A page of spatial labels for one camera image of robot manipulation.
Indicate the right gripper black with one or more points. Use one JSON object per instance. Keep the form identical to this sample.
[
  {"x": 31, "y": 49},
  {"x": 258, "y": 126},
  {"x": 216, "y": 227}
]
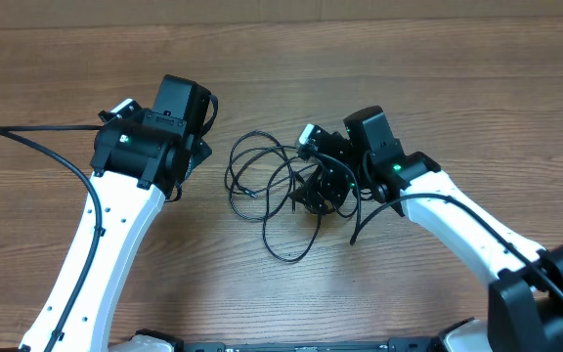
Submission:
[{"x": 323, "y": 184}]

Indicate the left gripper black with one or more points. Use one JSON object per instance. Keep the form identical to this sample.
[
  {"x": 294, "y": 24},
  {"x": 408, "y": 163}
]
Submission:
[{"x": 200, "y": 151}]

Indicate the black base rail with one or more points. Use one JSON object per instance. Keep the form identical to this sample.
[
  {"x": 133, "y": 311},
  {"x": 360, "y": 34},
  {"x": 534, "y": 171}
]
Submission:
[{"x": 393, "y": 344}]

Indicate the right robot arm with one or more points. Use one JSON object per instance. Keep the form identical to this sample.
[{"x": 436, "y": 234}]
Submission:
[{"x": 523, "y": 279}]

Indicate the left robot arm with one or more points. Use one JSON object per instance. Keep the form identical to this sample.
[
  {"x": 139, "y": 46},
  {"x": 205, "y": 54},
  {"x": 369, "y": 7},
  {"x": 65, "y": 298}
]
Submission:
[{"x": 142, "y": 157}]

